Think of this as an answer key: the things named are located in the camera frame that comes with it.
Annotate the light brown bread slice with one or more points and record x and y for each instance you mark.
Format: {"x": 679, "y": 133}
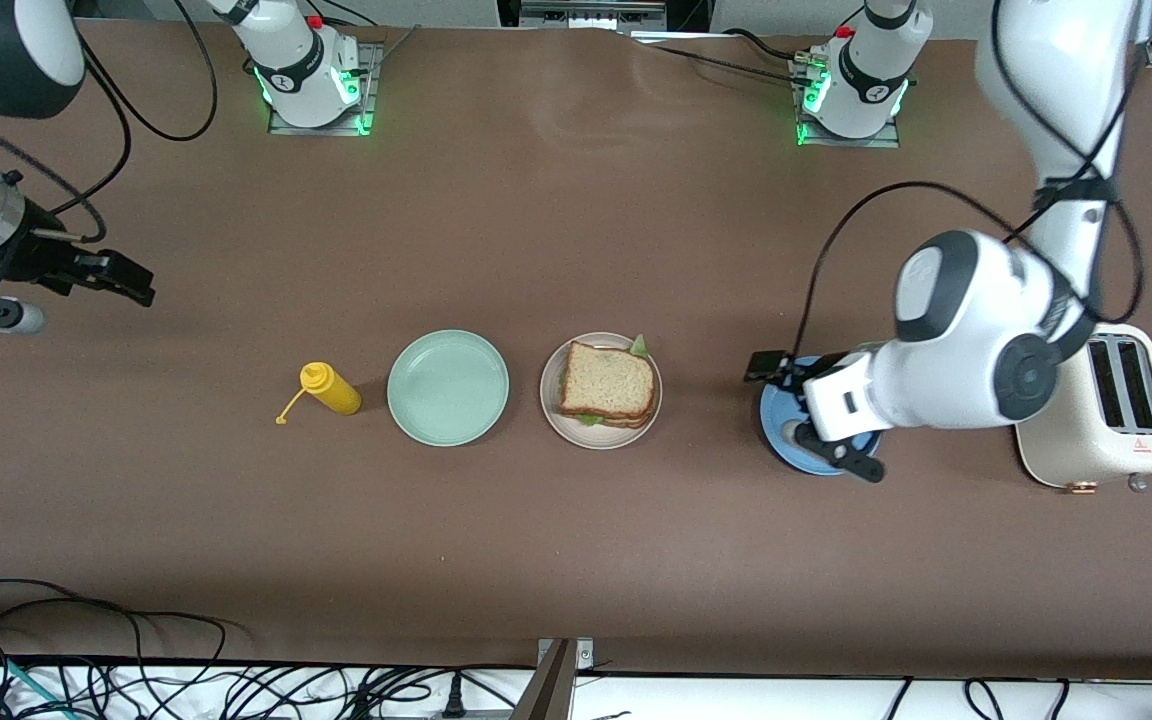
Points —
{"x": 626, "y": 422}

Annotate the beige plate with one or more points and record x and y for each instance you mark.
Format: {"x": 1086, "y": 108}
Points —
{"x": 591, "y": 438}

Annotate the green lettuce leaf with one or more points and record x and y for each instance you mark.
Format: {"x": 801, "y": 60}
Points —
{"x": 640, "y": 346}

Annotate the mint green plate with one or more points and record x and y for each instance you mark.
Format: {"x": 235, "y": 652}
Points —
{"x": 448, "y": 388}

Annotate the black power plug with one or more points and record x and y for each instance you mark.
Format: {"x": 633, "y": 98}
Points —
{"x": 454, "y": 695}

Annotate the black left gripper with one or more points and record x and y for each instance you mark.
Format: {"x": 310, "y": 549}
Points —
{"x": 794, "y": 372}

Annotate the blue plate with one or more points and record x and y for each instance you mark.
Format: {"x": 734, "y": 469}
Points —
{"x": 781, "y": 435}

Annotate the aluminium frame piece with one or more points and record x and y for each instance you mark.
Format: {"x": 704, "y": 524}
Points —
{"x": 586, "y": 15}

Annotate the aluminium bracket post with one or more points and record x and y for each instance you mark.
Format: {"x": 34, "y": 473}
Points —
{"x": 556, "y": 690}

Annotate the white two-slot toaster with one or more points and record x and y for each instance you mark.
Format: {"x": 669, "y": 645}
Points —
{"x": 1096, "y": 440}

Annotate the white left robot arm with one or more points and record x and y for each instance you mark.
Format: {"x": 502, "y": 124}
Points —
{"x": 996, "y": 340}

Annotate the dark crust bread slice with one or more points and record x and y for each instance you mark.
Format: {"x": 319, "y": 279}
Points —
{"x": 611, "y": 380}

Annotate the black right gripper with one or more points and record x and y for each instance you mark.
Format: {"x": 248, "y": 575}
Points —
{"x": 39, "y": 256}

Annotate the yellow mustard squeeze bottle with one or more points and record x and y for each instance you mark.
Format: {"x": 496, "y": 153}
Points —
{"x": 336, "y": 392}

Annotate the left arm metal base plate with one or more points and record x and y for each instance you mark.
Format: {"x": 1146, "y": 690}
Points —
{"x": 841, "y": 143}

